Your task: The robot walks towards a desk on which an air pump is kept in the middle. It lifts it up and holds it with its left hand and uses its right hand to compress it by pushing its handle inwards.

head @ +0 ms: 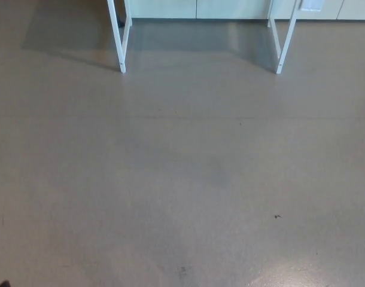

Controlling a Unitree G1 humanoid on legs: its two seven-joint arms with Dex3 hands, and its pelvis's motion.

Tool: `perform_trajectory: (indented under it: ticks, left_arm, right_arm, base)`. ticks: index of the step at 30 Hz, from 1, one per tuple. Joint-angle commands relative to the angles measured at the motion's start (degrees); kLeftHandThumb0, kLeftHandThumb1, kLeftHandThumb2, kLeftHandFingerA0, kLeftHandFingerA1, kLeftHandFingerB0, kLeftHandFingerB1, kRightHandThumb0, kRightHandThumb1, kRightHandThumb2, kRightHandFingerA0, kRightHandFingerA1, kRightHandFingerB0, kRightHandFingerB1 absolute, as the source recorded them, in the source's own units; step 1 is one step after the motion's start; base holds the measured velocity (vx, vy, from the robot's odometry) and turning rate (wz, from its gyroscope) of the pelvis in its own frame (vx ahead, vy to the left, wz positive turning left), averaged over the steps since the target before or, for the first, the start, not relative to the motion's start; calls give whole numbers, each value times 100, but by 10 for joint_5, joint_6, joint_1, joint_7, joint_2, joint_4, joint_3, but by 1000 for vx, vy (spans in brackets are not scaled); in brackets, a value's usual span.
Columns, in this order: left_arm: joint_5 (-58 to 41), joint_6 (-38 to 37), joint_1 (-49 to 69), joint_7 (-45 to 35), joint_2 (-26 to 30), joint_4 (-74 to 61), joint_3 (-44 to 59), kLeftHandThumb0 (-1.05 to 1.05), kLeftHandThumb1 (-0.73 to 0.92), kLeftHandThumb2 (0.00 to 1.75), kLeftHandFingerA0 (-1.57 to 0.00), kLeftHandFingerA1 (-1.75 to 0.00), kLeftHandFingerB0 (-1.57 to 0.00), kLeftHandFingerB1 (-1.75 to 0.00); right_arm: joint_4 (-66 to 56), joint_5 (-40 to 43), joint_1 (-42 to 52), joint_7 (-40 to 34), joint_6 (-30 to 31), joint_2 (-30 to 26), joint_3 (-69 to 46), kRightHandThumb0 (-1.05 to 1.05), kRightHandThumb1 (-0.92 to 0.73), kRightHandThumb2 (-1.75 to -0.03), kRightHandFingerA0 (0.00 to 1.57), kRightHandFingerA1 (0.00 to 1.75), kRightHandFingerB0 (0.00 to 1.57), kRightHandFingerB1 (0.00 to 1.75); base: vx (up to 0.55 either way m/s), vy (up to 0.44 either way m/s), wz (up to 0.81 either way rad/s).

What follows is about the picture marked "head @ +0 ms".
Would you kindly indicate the white desk with metal legs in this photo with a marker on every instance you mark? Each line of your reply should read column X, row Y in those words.
column 118, row 45

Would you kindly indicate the white cabinet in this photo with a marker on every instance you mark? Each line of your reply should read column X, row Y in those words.
column 230, row 9

